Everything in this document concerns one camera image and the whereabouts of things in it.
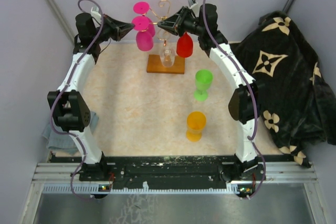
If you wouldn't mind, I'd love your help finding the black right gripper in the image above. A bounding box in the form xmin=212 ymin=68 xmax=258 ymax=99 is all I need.
xmin=157 ymin=7 xmax=204 ymax=38

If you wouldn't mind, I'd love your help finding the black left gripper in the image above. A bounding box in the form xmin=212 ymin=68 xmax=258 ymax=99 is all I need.
xmin=92 ymin=14 xmax=134 ymax=44

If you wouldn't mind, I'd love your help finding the red plastic wine glass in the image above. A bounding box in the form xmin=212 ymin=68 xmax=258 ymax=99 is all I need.
xmin=176 ymin=32 xmax=193 ymax=58

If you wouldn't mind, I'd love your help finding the magenta plastic wine glass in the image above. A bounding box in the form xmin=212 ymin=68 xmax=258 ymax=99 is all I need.
xmin=132 ymin=1 xmax=155 ymax=37

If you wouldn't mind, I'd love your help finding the clear wine glass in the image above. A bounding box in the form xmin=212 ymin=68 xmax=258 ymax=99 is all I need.
xmin=160 ymin=46 xmax=175 ymax=68

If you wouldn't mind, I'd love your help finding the gold wire wine glass rack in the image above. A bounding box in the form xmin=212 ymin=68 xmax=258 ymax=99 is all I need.
xmin=132 ymin=1 xmax=185 ymax=74

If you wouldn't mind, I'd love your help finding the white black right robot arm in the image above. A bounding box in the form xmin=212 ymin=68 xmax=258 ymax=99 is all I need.
xmin=158 ymin=3 xmax=262 ymax=180

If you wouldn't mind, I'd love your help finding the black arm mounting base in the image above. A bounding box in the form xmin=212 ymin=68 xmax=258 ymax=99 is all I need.
xmin=49 ymin=154 xmax=266 ymax=200

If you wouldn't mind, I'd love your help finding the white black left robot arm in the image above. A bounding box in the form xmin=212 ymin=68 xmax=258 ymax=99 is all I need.
xmin=47 ymin=13 xmax=134 ymax=180

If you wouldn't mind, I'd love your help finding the green plastic wine glass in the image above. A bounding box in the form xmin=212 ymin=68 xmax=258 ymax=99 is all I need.
xmin=194 ymin=69 xmax=213 ymax=101

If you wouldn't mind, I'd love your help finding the orange plastic wine glass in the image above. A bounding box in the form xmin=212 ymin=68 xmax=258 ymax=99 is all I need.
xmin=186 ymin=111 xmax=206 ymax=142

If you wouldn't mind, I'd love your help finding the grey blue cloth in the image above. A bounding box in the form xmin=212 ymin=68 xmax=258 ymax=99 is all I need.
xmin=42 ymin=111 xmax=99 ymax=155

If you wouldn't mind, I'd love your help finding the black floral blanket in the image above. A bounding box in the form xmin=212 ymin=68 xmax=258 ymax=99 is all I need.
xmin=232 ymin=11 xmax=335 ymax=168

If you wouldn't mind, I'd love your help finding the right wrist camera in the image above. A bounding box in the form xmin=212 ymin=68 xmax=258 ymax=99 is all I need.
xmin=187 ymin=0 xmax=200 ymax=10

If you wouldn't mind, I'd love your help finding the aluminium frame rail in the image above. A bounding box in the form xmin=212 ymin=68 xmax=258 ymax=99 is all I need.
xmin=20 ymin=156 xmax=326 ymax=223

